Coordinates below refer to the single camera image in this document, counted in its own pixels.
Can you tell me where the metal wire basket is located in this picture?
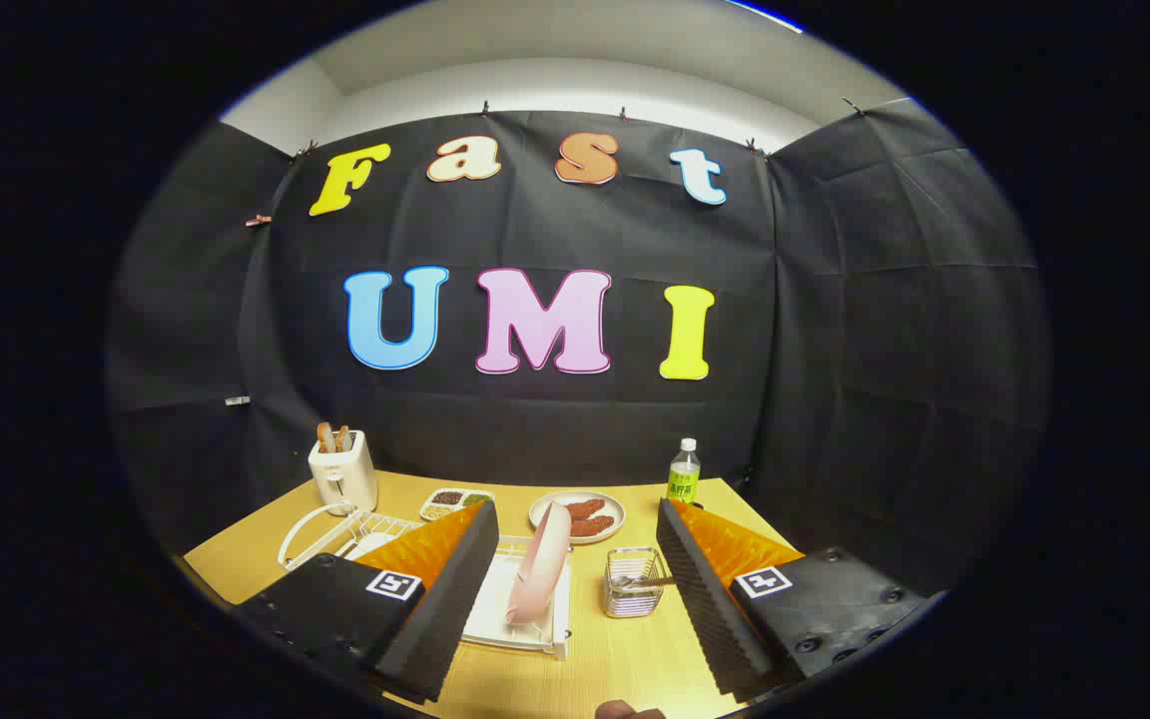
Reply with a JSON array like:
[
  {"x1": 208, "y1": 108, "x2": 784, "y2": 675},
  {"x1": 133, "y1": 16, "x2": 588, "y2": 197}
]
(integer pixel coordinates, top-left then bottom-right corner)
[{"x1": 603, "y1": 546, "x2": 668, "y2": 619}]

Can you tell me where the white plate with sausages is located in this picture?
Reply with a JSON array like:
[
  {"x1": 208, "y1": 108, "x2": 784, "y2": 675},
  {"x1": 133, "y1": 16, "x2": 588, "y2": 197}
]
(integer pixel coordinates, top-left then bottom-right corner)
[{"x1": 529, "y1": 490, "x2": 626, "y2": 544}]

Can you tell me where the white toaster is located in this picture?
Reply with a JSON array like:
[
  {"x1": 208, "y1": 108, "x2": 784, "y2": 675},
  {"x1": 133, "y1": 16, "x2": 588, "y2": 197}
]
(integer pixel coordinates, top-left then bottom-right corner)
[{"x1": 307, "y1": 429, "x2": 378, "y2": 516}]

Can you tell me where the white divided sauce dish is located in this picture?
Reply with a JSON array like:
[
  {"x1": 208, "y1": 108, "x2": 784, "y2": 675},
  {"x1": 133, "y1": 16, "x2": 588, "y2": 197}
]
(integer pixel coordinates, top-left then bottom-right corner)
[{"x1": 419, "y1": 488, "x2": 495, "y2": 522}]

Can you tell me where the white wire dish rack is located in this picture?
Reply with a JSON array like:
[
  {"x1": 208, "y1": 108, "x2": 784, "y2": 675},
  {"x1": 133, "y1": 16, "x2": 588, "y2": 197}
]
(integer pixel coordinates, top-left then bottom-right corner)
[{"x1": 278, "y1": 502, "x2": 573, "y2": 662}]

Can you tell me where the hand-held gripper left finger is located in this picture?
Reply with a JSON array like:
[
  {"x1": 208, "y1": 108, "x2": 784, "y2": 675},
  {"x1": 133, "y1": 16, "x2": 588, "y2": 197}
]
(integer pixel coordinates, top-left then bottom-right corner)
[{"x1": 234, "y1": 499, "x2": 501, "y2": 705}]

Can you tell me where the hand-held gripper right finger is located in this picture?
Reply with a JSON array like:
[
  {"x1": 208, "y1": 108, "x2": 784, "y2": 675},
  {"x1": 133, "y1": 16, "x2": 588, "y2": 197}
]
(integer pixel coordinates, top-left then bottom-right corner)
[{"x1": 655, "y1": 497, "x2": 927, "y2": 700}]

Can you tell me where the black backdrop cloth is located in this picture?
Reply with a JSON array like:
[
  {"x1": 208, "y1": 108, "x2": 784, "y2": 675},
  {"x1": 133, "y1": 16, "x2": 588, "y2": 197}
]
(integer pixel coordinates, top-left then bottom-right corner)
[{"x1": 106, "y1": 98, "x2": 1050, "y2": 600}]

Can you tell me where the green-label drink bottle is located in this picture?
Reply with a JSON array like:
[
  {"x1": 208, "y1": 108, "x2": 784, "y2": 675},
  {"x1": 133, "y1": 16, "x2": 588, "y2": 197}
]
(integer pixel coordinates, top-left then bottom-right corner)
[{"x1": 667, "y1": 437, "x2": 702, "y2": 505}]

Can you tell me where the pink plate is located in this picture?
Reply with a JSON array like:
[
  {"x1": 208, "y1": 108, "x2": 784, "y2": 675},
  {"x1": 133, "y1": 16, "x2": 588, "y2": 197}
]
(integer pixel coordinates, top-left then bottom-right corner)
[{"x1": 506, "y1": 501, "x2": 573, "y2": 628}]

